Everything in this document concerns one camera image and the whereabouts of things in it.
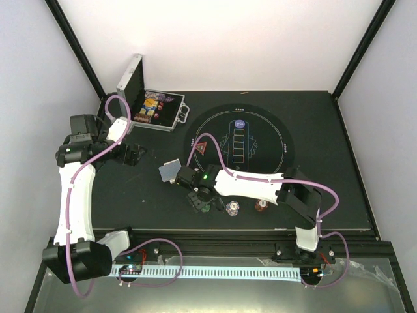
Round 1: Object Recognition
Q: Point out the green poker chip stack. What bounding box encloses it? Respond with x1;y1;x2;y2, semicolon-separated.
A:
201;204;211;213

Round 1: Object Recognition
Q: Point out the red triangular all-in marker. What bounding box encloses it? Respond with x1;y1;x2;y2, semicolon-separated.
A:
194;142;208;156

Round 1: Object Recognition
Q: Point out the blue white chip stack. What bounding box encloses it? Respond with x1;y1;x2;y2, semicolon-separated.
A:
225;201;240;216

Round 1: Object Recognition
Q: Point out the purple small blind button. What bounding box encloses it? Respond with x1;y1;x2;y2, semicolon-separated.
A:
234;119;246;129

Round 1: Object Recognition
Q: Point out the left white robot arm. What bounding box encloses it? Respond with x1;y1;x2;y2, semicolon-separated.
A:
42;115;146;284

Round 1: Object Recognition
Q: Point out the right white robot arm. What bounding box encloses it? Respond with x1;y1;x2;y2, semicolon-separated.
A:
175;165;322;263

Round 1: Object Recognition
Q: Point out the blue backed card deck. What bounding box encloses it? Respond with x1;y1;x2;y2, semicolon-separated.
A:
158;159;181;184

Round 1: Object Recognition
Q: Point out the orange black chip roll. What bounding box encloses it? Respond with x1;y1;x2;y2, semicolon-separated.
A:
135;115;152;123

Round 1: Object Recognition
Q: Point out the open aluminium poker case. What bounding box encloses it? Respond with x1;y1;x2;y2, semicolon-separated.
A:
117;53;190;132

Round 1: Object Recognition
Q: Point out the yellow big blind button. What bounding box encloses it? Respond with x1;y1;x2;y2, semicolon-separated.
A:
144;98;158;106

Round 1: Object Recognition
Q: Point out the brown poker chip stack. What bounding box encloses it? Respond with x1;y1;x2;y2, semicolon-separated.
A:
255;200;269;212

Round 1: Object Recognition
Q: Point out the purple chip roll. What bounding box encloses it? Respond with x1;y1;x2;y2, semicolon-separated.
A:
145;91;165;101

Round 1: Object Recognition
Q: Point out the round black poker mat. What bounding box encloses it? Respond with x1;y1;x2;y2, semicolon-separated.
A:
184;104;295;174

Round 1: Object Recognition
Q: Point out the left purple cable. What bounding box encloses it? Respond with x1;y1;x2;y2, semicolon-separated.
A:
65;93;132;299

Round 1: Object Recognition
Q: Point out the purple cable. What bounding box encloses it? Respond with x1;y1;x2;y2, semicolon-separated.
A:
187;132;351;290
65;93;132;299

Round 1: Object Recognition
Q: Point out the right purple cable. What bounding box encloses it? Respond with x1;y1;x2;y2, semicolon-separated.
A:
187;132;351;290

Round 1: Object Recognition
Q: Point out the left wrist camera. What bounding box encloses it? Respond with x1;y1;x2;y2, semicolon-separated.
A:
70;114;98;143

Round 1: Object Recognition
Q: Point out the white slotted cable duct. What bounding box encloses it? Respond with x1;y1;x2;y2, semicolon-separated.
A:
109;265;301;282

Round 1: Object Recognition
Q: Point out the black aluminium rail base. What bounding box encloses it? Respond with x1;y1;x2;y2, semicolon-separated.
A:
48;228;395;265

